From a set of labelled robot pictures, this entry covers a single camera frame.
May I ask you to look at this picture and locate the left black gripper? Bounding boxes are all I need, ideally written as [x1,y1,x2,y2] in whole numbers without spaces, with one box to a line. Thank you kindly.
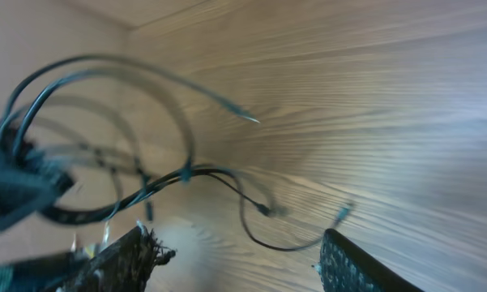
[0,126,75,231]

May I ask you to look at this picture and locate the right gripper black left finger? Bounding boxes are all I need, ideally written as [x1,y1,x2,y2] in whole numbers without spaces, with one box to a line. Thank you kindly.
[56,221,177,292]

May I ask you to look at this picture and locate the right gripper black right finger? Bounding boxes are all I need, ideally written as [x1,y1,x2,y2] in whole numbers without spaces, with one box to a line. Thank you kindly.
[314,229,422,292]

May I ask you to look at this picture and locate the thin black cable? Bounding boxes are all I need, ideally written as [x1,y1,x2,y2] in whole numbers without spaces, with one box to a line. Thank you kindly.
[125,168,356,252]

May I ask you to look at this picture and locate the black USB cable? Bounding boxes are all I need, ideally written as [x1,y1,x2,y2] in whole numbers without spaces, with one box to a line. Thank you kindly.
[0,54,263,226]

